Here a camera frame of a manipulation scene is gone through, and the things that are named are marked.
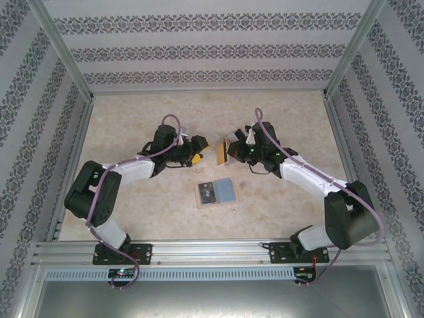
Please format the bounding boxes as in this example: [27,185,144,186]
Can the tan wooden lid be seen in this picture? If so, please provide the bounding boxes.
[215,138,233,166]

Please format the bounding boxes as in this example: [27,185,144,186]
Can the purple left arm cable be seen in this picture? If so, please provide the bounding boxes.
[85,114,186,291]

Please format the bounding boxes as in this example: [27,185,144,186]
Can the aluminium frame post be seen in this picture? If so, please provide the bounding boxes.
[321,0,388,100]
[26,0,97,102]

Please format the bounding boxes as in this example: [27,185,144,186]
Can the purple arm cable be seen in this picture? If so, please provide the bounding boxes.
[85,114,186,291]
[253,107,386,289]

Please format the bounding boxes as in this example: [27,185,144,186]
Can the aluminium mounting rail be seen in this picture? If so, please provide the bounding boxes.
[31,238,388,266]

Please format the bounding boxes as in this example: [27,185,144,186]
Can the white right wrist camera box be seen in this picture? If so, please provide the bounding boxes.
[243,127,258,145]

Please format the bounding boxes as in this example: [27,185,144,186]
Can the slotted grey cable duct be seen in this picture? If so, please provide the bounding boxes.
[44,267,295,281]

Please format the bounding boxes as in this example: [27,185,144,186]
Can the aluminium side rail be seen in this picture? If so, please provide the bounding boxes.
[44,95,97,242]
[321,92,378,239]

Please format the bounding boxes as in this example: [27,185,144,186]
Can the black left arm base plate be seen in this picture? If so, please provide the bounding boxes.
[92,243,154,266]

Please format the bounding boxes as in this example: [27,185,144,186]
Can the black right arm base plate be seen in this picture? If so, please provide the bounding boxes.
[268,241,331,265]

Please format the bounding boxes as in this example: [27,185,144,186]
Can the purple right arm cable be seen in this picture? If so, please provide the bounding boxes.
[253,107,386,289]

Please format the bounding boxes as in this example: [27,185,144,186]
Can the grey metal sheet panel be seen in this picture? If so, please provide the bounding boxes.
[32,264,398,318]

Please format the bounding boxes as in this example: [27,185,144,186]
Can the dark card with white print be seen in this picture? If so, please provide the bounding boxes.
[197,182,216,204]

